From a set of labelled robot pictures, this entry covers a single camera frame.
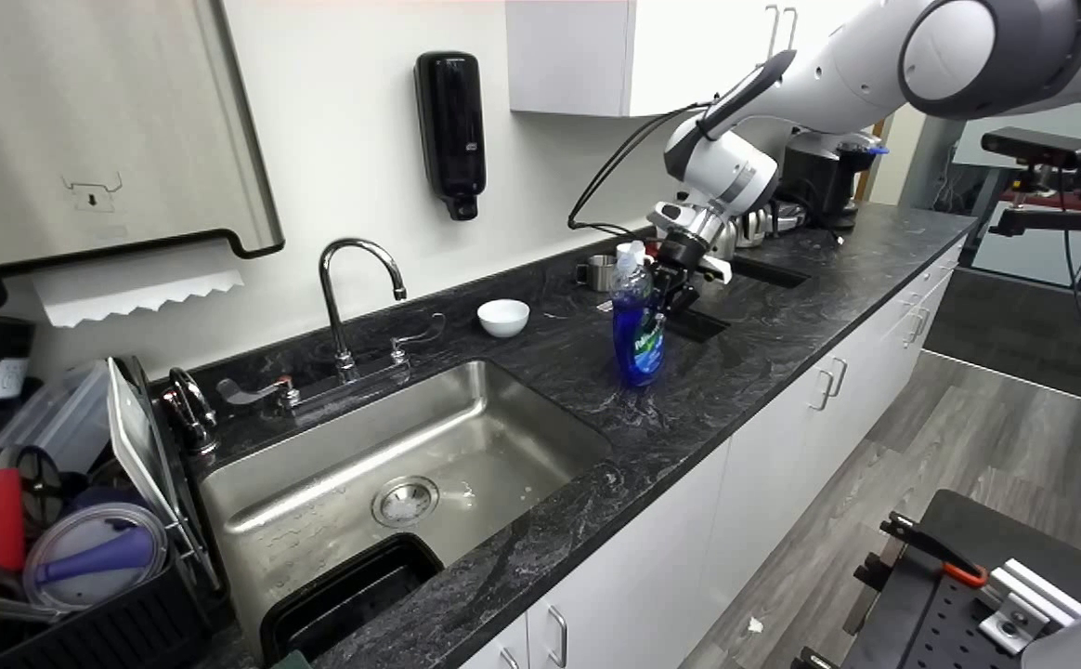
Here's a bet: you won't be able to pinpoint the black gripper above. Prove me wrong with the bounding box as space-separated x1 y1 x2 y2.
646 225 717 313

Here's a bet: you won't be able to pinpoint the blue dish soap bottle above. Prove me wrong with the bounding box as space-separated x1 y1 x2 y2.
610 236 673 395

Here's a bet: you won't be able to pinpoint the stainless steel sink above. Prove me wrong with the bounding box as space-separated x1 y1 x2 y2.
196 358 610 635

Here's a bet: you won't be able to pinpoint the black dish rack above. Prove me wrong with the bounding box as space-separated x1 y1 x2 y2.
0 358 227 669

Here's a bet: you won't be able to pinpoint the stainless steel cup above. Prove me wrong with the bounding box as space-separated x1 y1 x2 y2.
585 250 623 297

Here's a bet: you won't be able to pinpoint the small white bowl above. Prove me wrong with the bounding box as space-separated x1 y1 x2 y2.
477 295 534 340

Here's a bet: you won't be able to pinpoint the black coffee machine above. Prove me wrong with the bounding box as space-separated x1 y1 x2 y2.
777 128 886 235

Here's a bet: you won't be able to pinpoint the white base cabinets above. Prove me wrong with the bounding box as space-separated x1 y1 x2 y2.
459 236 971 669

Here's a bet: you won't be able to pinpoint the chrome gooseneck faucet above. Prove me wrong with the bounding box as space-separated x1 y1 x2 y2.
315 235 413 382

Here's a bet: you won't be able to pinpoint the black table with equipment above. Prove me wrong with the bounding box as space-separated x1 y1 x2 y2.
979 122 1081 246

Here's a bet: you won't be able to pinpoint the black equipment cart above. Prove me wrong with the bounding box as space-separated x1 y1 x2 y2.
841 488 1081 669

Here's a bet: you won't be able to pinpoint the silver metal bars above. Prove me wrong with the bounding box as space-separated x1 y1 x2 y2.
979 552 1081 660

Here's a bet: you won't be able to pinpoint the small curved chrome tap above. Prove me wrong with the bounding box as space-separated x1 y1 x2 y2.
164 364 223 459

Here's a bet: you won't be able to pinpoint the white paper towel sheet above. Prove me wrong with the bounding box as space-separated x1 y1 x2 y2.
31 260 251 335

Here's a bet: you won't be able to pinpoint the white plastic board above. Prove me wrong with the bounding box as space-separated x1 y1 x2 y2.
104 353 196 548

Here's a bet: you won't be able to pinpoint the stainless paper towel dispenser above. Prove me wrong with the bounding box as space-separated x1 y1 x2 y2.
0 0 289 317

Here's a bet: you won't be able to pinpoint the clear plastic container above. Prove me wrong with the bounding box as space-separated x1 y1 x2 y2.
0 358 117 479

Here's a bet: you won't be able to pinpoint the clear round lid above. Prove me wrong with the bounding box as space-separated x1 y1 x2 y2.
18 499 174 612

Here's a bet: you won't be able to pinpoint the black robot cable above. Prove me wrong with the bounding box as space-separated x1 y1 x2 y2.
565 49 802 236

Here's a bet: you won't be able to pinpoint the chrome faucet handle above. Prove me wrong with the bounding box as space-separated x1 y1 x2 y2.
211 369 304 417
383 324 450 370

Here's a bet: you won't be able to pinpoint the black wall soap dispenser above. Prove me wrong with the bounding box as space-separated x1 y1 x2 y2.
413 49 491 223

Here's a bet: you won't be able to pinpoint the black tool orange handle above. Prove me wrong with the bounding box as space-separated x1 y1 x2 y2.
881 510 991 596

